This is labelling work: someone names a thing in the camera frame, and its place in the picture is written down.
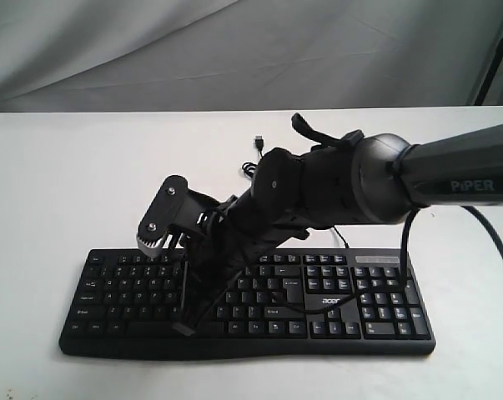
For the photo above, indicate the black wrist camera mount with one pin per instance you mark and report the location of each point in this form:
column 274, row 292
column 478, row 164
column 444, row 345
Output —
column 175, row 211

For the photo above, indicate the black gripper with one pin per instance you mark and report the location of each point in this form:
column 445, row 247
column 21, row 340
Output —
column 229, row 237

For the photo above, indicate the black acer keyboard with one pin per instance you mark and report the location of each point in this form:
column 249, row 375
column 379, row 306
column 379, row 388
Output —
column 294, row 301

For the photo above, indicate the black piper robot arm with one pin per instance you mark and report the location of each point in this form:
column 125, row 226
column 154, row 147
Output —
column 351, row 180

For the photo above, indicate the black tripod stand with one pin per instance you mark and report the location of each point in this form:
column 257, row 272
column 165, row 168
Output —
column 490, row 73

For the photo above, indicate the grey backdrop cloth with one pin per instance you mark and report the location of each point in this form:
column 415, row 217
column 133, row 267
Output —
column 140, row 56

